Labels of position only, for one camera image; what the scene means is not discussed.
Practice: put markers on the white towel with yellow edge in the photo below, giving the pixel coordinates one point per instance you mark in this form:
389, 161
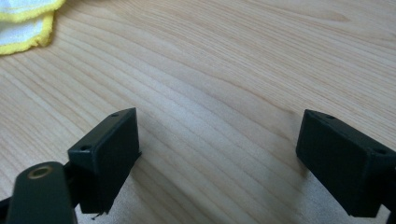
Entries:
21, 31

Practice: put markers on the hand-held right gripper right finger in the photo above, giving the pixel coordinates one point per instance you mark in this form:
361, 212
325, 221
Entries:
345, 165

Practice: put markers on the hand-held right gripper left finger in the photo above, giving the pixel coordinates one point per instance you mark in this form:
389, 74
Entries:
106, 161

